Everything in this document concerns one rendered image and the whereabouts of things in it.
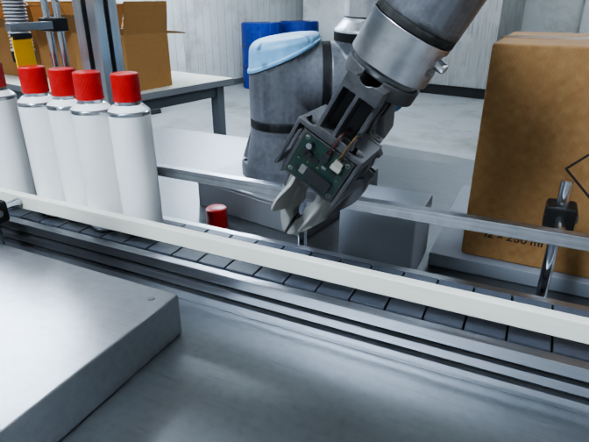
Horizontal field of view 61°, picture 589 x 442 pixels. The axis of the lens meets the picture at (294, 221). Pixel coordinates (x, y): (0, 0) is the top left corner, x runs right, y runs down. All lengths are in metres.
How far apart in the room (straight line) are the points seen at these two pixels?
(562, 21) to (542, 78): 7.42
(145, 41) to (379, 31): 2.08
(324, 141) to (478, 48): 6.41
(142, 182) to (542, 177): 0.49
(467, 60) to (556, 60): 6.25
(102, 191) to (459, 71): 6.41
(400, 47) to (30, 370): 0.41
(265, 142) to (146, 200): 0.25
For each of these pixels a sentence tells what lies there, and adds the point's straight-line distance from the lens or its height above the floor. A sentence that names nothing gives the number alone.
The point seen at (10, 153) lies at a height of 0.96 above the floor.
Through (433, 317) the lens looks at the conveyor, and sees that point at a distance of 0.52.
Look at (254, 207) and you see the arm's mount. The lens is 0.81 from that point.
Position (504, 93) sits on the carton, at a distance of 0.65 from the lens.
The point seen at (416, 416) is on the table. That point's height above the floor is 0.83.
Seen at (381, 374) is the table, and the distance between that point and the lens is 0.52.
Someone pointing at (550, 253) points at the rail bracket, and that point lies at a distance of 0.61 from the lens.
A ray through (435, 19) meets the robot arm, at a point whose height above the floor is 1.15.
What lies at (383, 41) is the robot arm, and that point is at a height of 1.13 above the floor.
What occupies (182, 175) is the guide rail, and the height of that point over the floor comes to 0.95.
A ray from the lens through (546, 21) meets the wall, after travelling 8.11.
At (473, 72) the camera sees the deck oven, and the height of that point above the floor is 0.32.
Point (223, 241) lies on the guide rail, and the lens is 0.58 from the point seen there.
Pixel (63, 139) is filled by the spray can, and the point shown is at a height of 1.00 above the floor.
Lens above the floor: 1.17
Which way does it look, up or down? 24 degrees down
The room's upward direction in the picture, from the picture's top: straight up
